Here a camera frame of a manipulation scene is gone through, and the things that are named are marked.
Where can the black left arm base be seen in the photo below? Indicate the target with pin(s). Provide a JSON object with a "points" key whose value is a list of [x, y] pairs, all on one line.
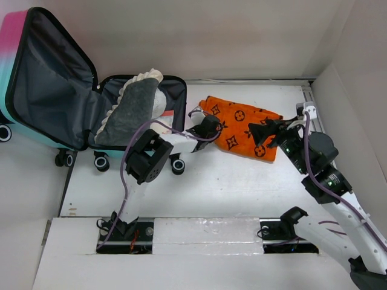
{"points": [[134, 238]]}

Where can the white drawstring pouch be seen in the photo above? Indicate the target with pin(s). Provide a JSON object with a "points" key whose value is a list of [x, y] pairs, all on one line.
{"points": [[160, 103]]}

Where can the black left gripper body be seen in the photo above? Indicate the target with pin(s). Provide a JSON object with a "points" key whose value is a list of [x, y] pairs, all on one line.
{"points": [[213, 135]]}

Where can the grey cream frilled cushion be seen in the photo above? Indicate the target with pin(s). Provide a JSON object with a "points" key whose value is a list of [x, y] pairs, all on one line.
{"points": [[133, 109]]}

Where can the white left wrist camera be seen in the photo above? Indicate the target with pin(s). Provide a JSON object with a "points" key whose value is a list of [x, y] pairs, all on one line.
{"points": [[196, 116]]}

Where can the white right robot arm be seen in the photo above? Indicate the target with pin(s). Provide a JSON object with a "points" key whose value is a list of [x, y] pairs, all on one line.
{"points": [[362, 250]]}

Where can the orange patterned towel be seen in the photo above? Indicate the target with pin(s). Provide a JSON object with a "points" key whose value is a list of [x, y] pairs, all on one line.
{"points": [[236, 137]]}

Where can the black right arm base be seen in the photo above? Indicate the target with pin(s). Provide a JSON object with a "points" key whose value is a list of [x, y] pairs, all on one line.
{"points": [[278, 235]]}

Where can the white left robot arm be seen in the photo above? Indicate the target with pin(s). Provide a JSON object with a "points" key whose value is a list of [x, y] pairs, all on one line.
{"points": [[144, 158]]}

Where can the white foam cover panel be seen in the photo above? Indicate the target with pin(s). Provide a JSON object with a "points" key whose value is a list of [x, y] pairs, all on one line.
{"points": [[226, 236]]}

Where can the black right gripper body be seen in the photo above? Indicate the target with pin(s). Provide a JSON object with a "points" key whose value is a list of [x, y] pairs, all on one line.
{"points": [[291, 142]]}

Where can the red-top clear zip bag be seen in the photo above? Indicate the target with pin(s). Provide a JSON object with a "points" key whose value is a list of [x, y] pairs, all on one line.
{"points": [[167, 119]]}

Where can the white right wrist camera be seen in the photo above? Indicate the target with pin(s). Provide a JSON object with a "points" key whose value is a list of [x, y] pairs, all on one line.
{"points": [[306, 107]]}

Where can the pink teal kids suitcase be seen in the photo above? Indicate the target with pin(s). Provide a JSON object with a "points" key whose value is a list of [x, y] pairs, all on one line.
{"points": [[50, 90]]}

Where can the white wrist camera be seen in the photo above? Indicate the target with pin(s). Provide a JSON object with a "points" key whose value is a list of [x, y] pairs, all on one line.
{"points": [[196, 116], [306, 107]]}

